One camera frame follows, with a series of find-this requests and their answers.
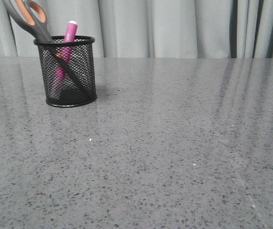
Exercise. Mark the grey curtain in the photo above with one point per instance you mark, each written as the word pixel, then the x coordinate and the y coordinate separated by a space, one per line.
pixel 169 28

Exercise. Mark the black mesh pen cup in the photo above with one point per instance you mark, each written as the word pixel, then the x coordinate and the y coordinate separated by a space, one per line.
pixel 81 63

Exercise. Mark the grey orange scissors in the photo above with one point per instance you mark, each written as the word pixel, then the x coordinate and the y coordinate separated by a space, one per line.
pixel 32 18

